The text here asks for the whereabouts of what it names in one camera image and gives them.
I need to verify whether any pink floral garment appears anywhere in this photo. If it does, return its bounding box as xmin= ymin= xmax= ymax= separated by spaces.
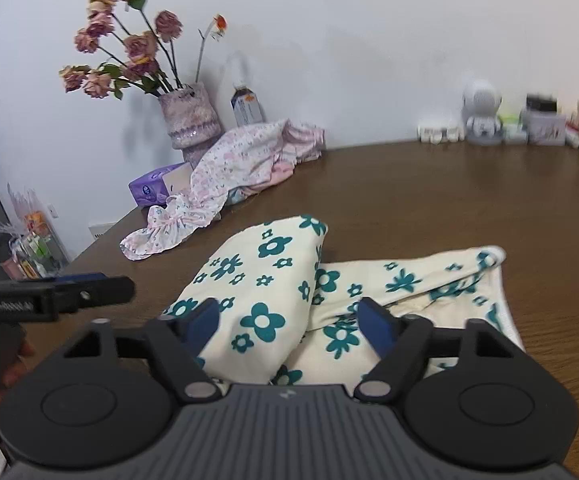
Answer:
xmin=120 ymin=119 xmax=326 ymax=261

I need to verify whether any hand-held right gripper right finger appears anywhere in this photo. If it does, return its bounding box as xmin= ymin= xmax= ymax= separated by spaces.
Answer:
xmin=354 ymin=297 xmax=515 ymax=404

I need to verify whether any white robot-shaped speaker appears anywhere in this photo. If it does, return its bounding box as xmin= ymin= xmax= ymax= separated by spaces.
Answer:
xmin=462 ymin=79 xmax=503 ymax=148

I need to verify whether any pink ceramic vase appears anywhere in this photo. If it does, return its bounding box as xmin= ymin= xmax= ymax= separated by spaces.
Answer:
xmin=158 ymin=82 xmax=222 ymax=163

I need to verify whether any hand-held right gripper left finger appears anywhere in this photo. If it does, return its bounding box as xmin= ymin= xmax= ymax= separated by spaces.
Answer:
xmin=64 ymin=297 xmax=221 ymax=404

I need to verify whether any cluttered storage shelf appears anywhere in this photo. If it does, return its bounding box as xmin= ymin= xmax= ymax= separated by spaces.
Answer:
xmin=0 ymin=187 xmax=70 ymax=281

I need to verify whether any decorated tin box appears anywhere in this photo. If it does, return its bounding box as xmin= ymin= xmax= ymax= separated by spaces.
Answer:
xmin=522 ymin=108 xmax=566 ymax=147

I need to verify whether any bunch of dried pink roses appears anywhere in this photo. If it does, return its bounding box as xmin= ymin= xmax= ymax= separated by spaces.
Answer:
xmin=59 ymin=0 xmax=185 ymax=100

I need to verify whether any cream garment with teal flowers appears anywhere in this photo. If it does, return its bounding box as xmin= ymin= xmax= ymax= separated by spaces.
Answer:
xmin=162 ymin=214 xmax=526 ymax=386

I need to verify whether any black charger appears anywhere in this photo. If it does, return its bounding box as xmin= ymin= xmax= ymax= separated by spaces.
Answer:
xmin=526 ymin=93 xmax=557 ymax=112

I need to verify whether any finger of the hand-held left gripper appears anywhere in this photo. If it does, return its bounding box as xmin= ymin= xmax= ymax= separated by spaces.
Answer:
xmin=53 ymin=276 xmax=136 ymax=320
xmin=52 ymin=272 xmax=110 ymax=285

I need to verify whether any purple tissue box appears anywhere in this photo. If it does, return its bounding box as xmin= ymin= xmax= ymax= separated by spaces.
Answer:
xmin=128 ymin=161 xmax=195 ymax=207

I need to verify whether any tea bottle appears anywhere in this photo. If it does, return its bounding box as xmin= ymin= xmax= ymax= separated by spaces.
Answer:
xmin=229 ymin=85 xmax=266 ymax=127

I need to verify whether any person's left hand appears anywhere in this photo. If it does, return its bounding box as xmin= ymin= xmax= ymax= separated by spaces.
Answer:
xmin=0 ymin=341 xmax=36 ymax=407

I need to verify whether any green white small box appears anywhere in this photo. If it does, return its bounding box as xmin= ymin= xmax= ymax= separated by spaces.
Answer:
xmin=499 ymin=110 xmax=527 ymax=144

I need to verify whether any orange rosebud stem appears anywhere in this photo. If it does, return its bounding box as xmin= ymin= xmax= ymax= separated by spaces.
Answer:
xmin=194 ymin=14 xmax=228 ymax=86

